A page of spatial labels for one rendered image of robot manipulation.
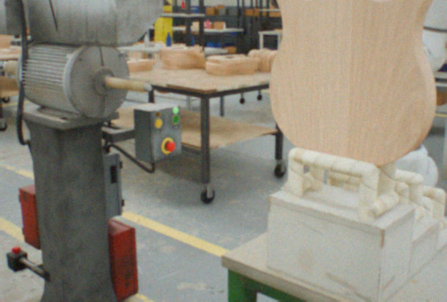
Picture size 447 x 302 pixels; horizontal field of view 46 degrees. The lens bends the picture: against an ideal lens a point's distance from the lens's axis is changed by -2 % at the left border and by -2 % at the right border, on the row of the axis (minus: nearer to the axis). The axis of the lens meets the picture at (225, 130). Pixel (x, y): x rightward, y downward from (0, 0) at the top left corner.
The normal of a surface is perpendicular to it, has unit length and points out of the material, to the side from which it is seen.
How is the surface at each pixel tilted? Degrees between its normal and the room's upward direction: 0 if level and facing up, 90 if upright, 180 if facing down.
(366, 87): 91
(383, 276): 90
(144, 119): 90
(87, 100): 95
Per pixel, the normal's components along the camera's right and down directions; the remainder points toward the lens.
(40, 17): -0.66, 0.18
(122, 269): 0.76, 0.15
